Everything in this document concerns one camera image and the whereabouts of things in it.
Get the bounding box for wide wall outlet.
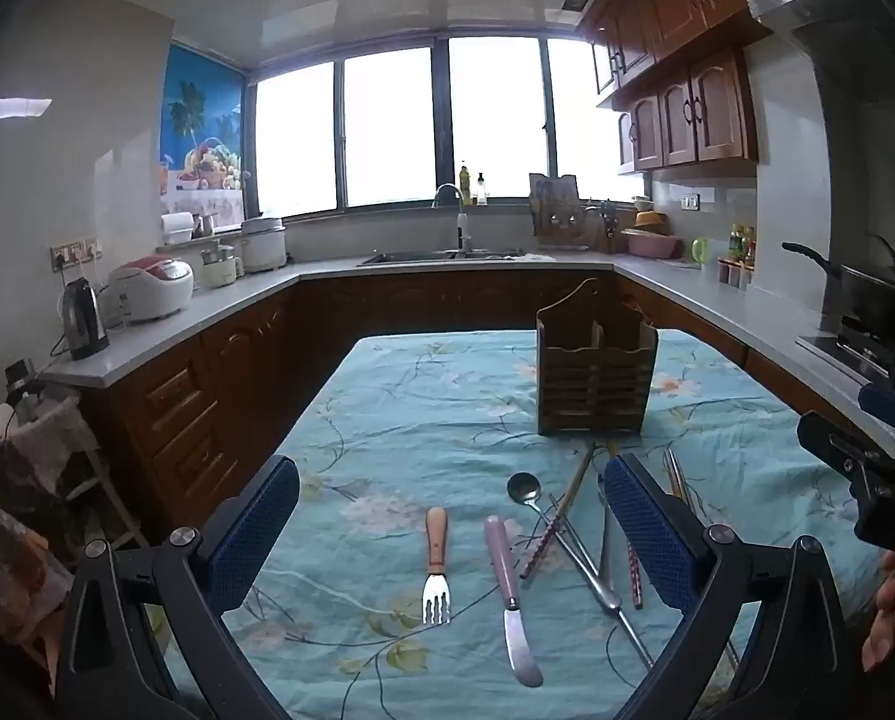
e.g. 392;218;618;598
51;238;104;272

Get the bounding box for metal spoon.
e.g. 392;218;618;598
506;472;655;670

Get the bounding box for kitchen window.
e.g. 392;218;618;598
248;34;649;217

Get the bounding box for metal chopstick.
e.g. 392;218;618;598
548;495;623;613
595;476;615;587

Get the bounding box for wooden upper cabinets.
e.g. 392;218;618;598
578;0;831;175

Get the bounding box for chrome kitchen faucet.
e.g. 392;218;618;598
432;184;473;255

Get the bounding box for steel kitchen sink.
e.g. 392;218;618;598
357;247;528;268

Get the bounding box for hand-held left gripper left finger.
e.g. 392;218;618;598
55;454;302;720

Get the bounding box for red patterned wooden chopstick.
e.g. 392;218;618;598
520;444;597;581
608;442;644;611

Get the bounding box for patterned red cloth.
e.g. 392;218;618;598
0;457;74;647

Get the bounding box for steel electric kettle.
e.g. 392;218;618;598
61;277;111;362

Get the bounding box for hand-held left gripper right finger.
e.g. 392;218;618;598
603;454;857;720

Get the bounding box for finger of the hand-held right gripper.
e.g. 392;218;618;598
858;384;895;460
796;411;895;552

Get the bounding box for red and white rice cooker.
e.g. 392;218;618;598
108;256;195;326

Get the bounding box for wooden handled fork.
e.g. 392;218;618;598
421;506;453;626

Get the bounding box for knife block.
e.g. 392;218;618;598
601;201;629;255

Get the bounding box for pink basin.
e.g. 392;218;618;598
623;231;683;260

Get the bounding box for black stove top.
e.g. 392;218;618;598
796;334;895;392

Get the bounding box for wooden utensil holder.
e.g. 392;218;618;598
535;277;658;437

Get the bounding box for black wok with lid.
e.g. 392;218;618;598
782;234;895;352

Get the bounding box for wooden lower cabinets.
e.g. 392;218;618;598
79;270;876;541

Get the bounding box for wooden cabinets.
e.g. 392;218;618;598
79;270;876;541
578;0;831;175

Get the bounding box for large white rice cooker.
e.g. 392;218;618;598
239;216;289;275

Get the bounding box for sauce bottles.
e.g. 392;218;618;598
728;223;758;267

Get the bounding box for fruit print wall poster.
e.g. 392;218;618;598
162;45;250;235

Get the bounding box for floral teal tablecloth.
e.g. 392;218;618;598
166;328;879;720

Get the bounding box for grey kitchen countertop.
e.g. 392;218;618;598
38;251;895;460

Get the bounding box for pink handled table knife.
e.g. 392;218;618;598
484;515;544;688

